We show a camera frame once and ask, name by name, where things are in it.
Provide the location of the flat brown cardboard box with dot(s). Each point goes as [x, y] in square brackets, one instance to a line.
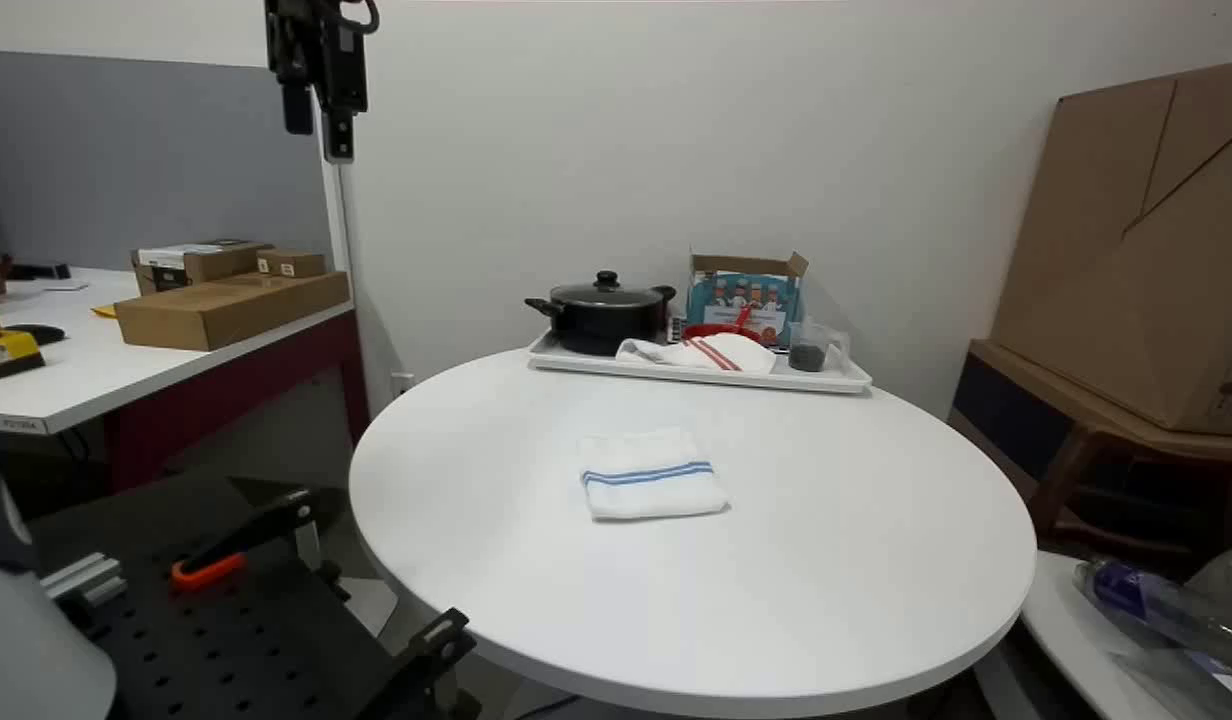
[228, 308]

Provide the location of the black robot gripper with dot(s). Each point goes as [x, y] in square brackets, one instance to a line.
[323, 27]

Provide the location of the white round side table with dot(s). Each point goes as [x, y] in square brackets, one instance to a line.
[1082, 641]

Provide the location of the yellow and black device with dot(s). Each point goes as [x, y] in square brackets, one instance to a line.
[5, 353]

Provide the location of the clear plastic bag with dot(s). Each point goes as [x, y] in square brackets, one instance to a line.
[1179, 607]

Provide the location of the black perforated breadboard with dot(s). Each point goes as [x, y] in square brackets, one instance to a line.
[228, 641]

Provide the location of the white rectangular tray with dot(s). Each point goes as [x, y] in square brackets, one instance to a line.
[831, 372]

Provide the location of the small cardboard box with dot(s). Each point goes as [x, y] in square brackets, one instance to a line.
[294, 264]

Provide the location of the white desk with red frame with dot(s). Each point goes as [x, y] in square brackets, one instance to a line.
[97, 367]

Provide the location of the colourful printed cardboard box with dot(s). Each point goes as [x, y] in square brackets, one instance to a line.
[745, 296]

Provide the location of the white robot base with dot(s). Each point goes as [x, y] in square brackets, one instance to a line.
[23, 627]

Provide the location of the white towel with blue stripes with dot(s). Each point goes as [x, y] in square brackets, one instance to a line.
[655, 475]

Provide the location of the open cardboard box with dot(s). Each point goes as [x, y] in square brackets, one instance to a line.
[198, 261]

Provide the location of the black pot with lid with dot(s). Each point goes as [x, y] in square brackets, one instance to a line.
[603, 317]

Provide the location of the white towel with red stripes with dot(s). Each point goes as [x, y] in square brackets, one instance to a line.
[701, 353]

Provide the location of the small dark grey cube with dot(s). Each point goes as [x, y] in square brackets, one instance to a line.
[810, 357]

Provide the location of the white vertical pole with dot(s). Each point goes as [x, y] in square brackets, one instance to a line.
[339, 224]

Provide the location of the dark wooden stand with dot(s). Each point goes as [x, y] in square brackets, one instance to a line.
[1110, 454]

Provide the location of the large brown cardboard box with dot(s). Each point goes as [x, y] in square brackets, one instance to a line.
[1150, 253]

